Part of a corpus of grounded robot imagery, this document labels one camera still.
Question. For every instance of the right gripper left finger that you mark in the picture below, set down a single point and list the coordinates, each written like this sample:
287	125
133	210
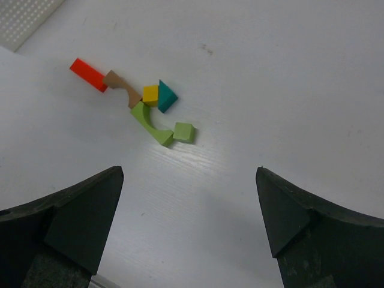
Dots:
59	239

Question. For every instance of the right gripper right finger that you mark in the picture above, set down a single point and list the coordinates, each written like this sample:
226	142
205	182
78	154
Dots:
316	242

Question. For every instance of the light green wood cube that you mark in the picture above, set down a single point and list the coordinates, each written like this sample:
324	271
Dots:
184	132

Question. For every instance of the yellow wood cube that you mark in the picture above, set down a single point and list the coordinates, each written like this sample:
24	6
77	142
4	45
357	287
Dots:
150	95

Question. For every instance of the red rectangular wood block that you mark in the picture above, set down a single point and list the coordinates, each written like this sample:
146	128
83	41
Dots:
89	74

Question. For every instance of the white plastic bin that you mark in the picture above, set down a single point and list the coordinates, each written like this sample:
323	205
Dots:
21	18

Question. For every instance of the green wood arch block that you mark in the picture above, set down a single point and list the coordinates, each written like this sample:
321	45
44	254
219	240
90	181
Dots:
141	112

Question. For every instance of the teal triangular wood block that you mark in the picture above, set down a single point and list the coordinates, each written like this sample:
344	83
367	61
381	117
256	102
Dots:
166	97

